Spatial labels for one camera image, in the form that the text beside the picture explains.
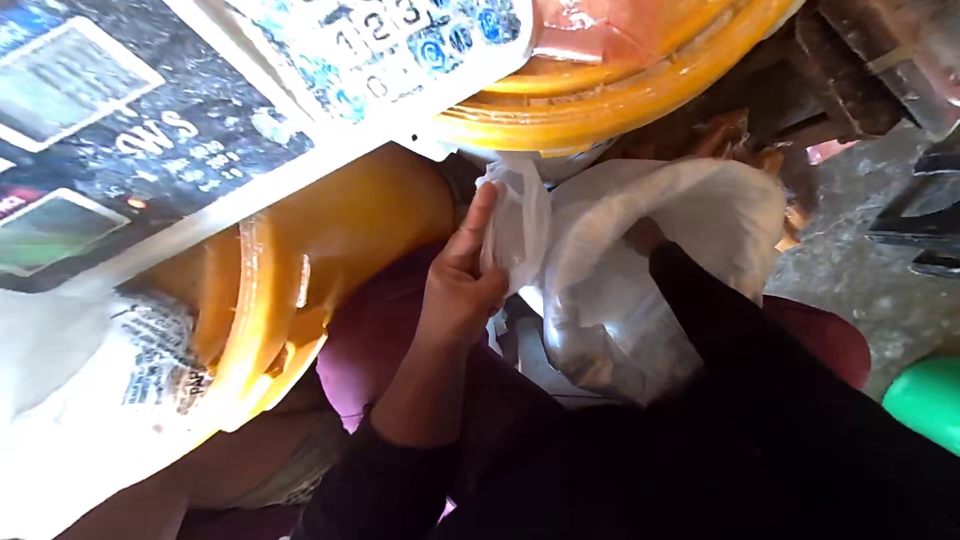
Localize orange-brown crumpled wrappers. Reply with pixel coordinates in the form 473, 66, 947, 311
693, 108, 810, 253

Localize green plastic stool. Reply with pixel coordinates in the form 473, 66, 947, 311
881, 356, 960, 457

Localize orange plastic packet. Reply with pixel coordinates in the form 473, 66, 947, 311
531, 0, 669, 66

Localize person's right forearm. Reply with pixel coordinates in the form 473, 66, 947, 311
648, 240, 960, 540

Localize small white plastic bag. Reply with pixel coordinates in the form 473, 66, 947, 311
475, 156, 553, 297

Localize person's left forearm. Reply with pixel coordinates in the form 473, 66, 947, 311
291, 330, 475, 540

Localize person's right hand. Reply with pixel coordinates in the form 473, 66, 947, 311
624, 216, 669, 258

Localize person's body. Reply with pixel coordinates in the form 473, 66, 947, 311
435, 348, 960, 540

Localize black plastic object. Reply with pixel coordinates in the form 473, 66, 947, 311
867, 123, 960, 280

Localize yellow round plastic basin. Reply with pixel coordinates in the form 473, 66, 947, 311
432, 0, 808, 158

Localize digital scale with keypad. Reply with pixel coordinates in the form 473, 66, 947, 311
0, 0, 538, 295

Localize person's left hand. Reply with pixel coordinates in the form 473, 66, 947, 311
417, 180, 510, 351

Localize large translucent plastic bag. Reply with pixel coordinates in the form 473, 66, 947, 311
540, 157, 786, 408

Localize white sack with black print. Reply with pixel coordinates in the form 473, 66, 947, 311
0, 288, 226, 540

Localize yellow plastic tub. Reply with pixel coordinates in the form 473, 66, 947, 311
118, 142, 459, 451

